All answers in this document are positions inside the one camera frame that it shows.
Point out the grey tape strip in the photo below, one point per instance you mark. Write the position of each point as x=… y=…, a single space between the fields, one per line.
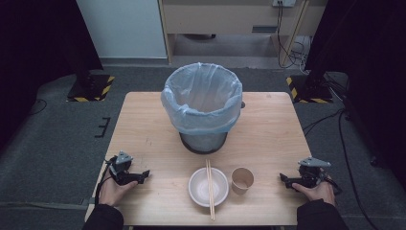
x=87 y=201

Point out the person's left hand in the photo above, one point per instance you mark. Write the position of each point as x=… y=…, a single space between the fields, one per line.
x=110 y=193

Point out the wooden cabinet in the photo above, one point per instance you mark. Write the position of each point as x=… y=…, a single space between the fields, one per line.
x=223 y=16

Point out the person's right hand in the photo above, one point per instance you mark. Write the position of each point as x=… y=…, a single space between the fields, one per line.
x=319 y=193

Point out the wooden chopstick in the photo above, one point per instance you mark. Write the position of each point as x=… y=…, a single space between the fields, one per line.
x=211 y=204
x=208 y=179

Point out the black stand base striped edge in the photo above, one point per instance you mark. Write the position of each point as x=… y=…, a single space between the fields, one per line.
x=311 y=91
x=92 y=87

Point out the metal mesh trash bin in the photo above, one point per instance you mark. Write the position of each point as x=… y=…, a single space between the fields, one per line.
x=204 y=143

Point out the dark curtain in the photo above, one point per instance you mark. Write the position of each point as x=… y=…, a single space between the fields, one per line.
x=367 y=48
x=38 y=48

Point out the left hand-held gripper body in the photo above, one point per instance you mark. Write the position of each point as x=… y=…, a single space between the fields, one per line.
x=121 y=166

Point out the pale blue plastic bin bag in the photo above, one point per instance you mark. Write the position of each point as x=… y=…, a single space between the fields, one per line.
x=204 y=119

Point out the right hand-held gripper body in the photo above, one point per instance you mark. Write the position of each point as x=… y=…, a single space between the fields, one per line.
x=312 y=175

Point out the brown paper cup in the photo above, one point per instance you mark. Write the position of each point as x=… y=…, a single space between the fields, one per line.
x=242 y=179

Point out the white bowl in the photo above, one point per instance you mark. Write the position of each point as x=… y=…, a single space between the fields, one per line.
x=198 y=187

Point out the wall power outlet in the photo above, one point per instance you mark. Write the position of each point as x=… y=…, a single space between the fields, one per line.
x=284 y=2

